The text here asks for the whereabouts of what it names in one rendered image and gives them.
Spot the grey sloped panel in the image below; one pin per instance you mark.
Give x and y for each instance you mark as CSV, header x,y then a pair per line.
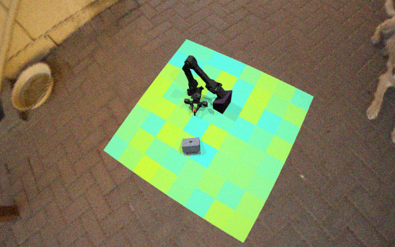
x,y
191,146

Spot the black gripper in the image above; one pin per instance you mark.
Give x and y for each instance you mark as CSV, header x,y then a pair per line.
x,y
194,101

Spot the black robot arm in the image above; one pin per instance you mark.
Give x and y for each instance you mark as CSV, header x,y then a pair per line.
x,y
211,85

